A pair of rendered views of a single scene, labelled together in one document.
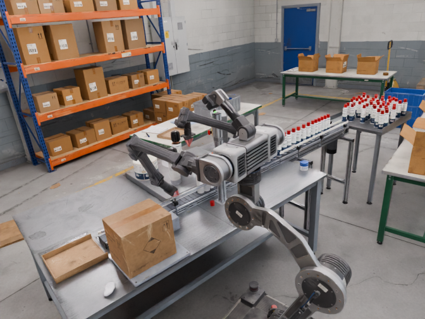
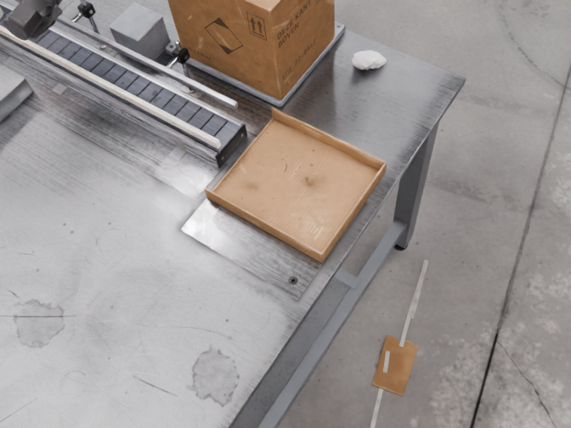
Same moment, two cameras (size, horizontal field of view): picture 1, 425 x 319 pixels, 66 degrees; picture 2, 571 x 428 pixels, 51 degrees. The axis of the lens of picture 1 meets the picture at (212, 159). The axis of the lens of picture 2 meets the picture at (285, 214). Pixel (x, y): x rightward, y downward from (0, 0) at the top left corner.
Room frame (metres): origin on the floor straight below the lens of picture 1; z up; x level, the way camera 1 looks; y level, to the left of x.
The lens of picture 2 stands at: (1.74, 1.55, 1.94)
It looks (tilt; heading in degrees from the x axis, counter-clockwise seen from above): 60 degrees down; 260
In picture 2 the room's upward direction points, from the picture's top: 8 degrees counter-clockwise
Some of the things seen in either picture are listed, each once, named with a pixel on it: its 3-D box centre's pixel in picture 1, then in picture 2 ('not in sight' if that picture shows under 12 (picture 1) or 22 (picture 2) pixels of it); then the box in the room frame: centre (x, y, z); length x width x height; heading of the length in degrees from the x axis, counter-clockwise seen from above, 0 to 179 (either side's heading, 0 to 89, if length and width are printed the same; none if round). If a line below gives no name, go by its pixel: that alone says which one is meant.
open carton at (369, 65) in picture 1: (369, 63); not in sight; (6.71, -3.28, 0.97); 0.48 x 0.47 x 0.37; 142
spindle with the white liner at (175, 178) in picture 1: (173, 165); not in sight; (2.37, 0.31, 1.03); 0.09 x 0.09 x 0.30
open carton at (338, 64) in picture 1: (336, 62); not in sight; (7.11, -2.76, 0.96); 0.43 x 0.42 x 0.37; 46
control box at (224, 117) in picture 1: (219, 126); not in sight; (2.20, -0.06, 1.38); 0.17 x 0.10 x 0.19; 4
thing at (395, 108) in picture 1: (376, 107); not in sight; (3.66, -1.93, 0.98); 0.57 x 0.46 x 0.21; 39
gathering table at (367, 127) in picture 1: (365, 152); not in sight; (3.59, -1.83, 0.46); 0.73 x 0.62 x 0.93; 129
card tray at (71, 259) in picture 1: (74, 256); (296, 180); (1.58, 0.85, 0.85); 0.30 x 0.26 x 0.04; 129
